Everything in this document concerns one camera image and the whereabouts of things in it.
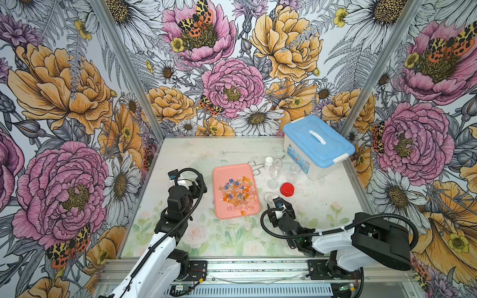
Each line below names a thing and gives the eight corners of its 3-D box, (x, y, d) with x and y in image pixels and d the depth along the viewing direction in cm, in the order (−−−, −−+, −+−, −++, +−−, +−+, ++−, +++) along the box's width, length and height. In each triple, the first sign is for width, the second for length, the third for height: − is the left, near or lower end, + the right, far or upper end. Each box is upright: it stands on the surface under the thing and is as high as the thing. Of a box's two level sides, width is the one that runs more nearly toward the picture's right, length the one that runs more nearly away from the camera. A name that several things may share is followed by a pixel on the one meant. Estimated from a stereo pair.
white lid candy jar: (286, 184, 102) (290, 172, 94) (285, 175, 105) (288, 163, 97) (297, 184, 102) (302, 172, 94) (295, 175, 105) (300, 163, 97)
